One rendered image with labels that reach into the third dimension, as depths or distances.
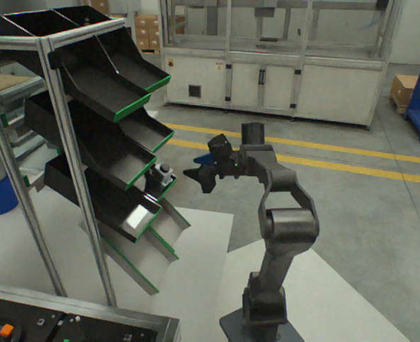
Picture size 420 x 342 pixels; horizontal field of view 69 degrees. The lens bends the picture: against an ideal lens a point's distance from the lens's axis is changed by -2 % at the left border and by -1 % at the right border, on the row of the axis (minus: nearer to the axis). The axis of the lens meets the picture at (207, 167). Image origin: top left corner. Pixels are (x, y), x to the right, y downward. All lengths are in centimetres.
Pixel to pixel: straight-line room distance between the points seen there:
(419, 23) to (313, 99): 501
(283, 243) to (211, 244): 78
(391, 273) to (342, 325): 152
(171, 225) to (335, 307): 59
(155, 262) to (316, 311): 53
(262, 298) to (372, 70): 400
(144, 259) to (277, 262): 50
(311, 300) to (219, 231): 43
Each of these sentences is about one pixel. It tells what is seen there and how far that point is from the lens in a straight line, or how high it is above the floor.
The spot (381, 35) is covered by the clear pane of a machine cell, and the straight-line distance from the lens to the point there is 440.
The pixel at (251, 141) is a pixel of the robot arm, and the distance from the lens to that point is 75.
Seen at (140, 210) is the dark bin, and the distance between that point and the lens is 86.
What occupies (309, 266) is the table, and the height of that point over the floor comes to 86.
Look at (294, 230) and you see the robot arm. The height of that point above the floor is 143.
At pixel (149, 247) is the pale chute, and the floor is 105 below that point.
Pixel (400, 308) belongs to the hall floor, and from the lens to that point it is 241.
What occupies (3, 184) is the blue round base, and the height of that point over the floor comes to 99.
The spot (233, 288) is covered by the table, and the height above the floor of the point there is 86.
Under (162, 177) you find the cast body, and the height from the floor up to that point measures 125.
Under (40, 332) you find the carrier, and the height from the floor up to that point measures 97.
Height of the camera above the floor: 174
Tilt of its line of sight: 32 degrees down
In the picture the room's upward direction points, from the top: straight up
